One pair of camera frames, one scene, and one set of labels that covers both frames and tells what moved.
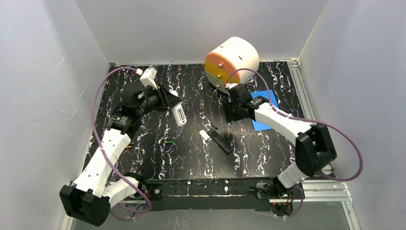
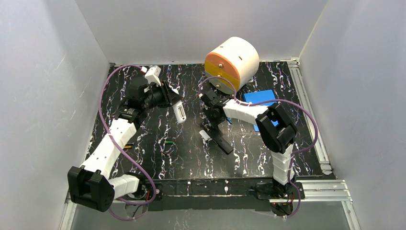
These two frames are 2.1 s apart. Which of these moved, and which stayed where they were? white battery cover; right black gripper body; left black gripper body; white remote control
Moved: right black gripper body
Stayed: white battery cover; white remote control; left black gripper body
